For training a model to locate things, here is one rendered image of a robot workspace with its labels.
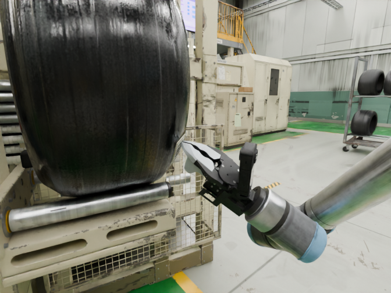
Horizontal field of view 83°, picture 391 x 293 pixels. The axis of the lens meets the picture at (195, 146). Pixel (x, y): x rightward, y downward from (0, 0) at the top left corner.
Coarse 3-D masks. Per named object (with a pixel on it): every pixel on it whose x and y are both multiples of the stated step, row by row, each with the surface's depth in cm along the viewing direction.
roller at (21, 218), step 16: (112, 192) 53; (128, 192) 53; (144, 192) 55; (160, 192) 56; (32, 208) 45; (48, 208) 46; (64, 208) 47; (80, 208) 48; (96, 208) 50; (112, 208) 52; (16, 224) 43; (32, 224) 45
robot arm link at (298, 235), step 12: (288, 204) 48; (288, 216) 46; (300, 216) 47; (276, 228) 46; (288, 228) 45; (300, 228) 46; (312, 228) 46; (276, 240) 47; (288, 240) 46; (300, 240) 45; (312, 240) 45; (324, 240) 46; (300, 252) 46; (312, 252) 46
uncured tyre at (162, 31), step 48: (0, 0) 31; (48, 0) 30; (96, 0) 33; (144, 0) 37; (48, 48) 30; (96, 48) 33; (144, 48) 36; (48, 96) 32; (96, 96) 34; (144, 96) 38; (48, 144) 35; (96, 144) 37; (144, 144) 42; (96, 192) 50
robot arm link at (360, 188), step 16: (384, 144) 40; (368, 160) 43; (384, 160) 39; (352, 176) 46; (368, 176) 42; (384, 176) 40; (320, 192) 56; (336, 192) 49; (352, 192) 46; (368, 192) 43; (384, 192) 41; (304, 208) 60; (320, 208) 54; (336, 208) 50; (352, 208) 48; (368, 208) 47; (320, 224) 56; (336, 224) 55
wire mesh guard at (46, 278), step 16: (192, 128) 112; (48, 192) 88; (192, 192) 120; (208, 208) 128; (160, 240) 116; (208, 240) 131; (112, 256) 106; (160, 256) 118; (80, 272) 101; (112, 272) 107; (48, 288) 94; (64, 288) 98
